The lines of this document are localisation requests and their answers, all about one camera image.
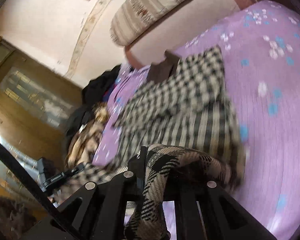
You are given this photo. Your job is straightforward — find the black garment pile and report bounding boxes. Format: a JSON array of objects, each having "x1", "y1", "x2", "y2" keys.
[{"x1": 64, "y1": 64, "x2": 121, "y2": 141}]

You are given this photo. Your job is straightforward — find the purple floral bed sheet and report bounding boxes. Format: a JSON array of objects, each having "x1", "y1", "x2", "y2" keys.
[{"x1": 92, "y1": 0, "x2": 300, "y2": 240}]

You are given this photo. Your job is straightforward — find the wooden wardrobe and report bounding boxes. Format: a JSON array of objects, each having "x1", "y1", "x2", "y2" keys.
[{"x1": 0, "y1": 37, "x2": 82, "y2": 171}]

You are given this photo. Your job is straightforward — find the black cream checkered coat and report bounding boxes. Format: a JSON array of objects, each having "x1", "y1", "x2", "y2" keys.
[{"x1": 70, "y1": 44, "x2": 246, "y2": 240}]

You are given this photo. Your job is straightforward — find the brown cream patterned garment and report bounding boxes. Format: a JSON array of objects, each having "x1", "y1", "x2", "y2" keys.
[{"x1": 63, "y1": 102, "x2": 110, "y2": 169}]

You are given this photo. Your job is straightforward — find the black cable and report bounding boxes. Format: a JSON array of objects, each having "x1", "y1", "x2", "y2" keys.
[{"x1": 0, "y1": 135, "x2": 71, "y2": 230}]

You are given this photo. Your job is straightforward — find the pink folded blanket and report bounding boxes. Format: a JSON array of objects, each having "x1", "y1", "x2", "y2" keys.
[{"x1": 125, "y1": 0, "x2": 257, "y2": 69}]

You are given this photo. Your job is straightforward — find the striped beige pillow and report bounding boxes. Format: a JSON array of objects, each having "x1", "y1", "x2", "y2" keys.
[{"x1": 110, "y1": 0, "x2": 185, "y2": 47}]

